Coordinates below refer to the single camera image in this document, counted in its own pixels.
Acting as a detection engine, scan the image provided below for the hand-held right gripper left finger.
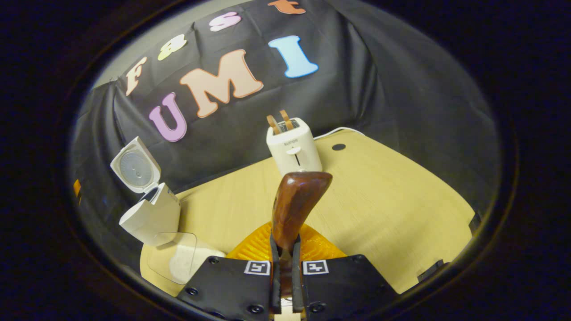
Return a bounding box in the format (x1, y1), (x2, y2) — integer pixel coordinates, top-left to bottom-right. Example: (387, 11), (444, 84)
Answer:
(176, 222), (282, 319)

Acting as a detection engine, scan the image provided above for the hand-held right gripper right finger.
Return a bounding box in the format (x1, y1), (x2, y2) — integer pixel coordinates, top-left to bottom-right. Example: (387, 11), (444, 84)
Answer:
(292, 223), (397, 319)

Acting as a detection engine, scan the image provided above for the white rice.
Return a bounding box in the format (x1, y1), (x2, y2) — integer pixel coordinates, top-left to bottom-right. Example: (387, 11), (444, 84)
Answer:
(170, 243), (226, 279)

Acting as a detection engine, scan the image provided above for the brown wooden spoon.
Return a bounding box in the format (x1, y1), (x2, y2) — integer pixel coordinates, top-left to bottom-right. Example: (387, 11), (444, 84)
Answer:
(271, 172), (333, 299)

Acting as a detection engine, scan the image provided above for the white rice cooker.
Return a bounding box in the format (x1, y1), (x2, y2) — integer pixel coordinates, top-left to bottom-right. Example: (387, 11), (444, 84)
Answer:
(110, 136), (181, 247)

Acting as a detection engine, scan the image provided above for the clear plastic rice container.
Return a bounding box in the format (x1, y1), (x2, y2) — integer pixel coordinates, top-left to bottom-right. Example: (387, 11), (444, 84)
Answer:
(141, 232), (226, 295)

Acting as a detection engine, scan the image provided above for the white toaster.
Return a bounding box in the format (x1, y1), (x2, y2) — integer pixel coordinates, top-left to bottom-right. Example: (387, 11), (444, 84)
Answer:
(266, 117), (323, 177)

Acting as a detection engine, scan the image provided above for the black backdrop cloth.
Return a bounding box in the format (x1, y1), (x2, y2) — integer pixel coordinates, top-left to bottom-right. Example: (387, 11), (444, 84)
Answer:
(69, 0), (498, 268)

